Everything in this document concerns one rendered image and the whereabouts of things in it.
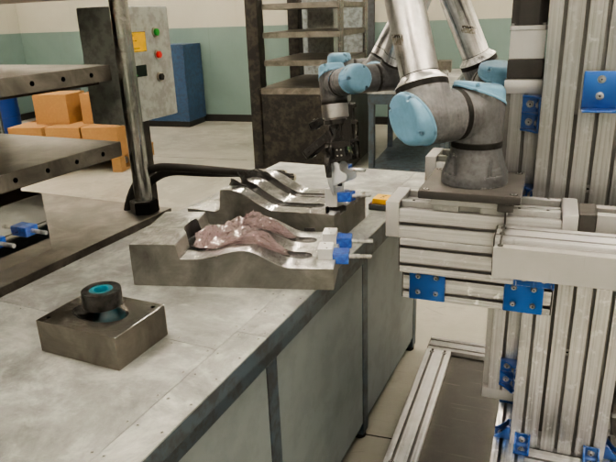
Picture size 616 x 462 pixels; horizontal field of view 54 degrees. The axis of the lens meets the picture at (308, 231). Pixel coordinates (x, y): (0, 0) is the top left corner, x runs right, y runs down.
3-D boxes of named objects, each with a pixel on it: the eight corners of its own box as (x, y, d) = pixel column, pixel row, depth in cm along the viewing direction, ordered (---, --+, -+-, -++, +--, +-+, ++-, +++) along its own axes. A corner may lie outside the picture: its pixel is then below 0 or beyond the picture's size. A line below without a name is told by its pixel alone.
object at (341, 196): (374, 203, 174) (373, 184, 173) (368, 205, 170) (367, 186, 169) (333, 204, 180) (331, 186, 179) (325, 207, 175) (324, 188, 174)
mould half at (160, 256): (342, 250, 169) (341, 213, 165) (334, 290, 145) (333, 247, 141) (170, 247, 176) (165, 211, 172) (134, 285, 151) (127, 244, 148)
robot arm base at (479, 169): (510, 174, 147) (512, 134, 144) (505, 192, 134) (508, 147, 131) (446, 171, 152) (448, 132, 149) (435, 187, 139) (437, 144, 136)
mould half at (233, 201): (365, 217, 195) (365, 177, 191) (335, 245, 173) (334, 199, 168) (232, 203, 215) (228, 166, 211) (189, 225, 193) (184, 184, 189)
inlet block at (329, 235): (373, 247, 163) (373, 227, 161) (372, 254, 158) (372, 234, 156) (324, 246, 165) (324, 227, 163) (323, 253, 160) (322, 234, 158)
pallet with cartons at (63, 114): (155, 154, 682) (147, 86, 657) (121, 172, 606) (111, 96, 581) (57, 154, 702) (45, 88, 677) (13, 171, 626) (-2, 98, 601)
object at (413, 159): (462, 140, 697) (466, 57, 667) (445, 182, 527) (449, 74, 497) (401, 138, 718) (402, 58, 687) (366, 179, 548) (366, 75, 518)
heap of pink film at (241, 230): (298, 234, 165) (297, 206, 163) (287, 258, 149) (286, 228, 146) (205, 233, 169) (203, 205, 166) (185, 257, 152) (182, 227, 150)
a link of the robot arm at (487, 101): (515, 140, 137) (520, 79, 132) (467, 148, 132) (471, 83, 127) (479, 132, 147) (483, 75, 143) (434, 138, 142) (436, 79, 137)
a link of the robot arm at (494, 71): (480, 111, 178) (483, 63, 173) (470, 104, 190) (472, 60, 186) (522, 110, 177) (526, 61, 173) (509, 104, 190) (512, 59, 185)
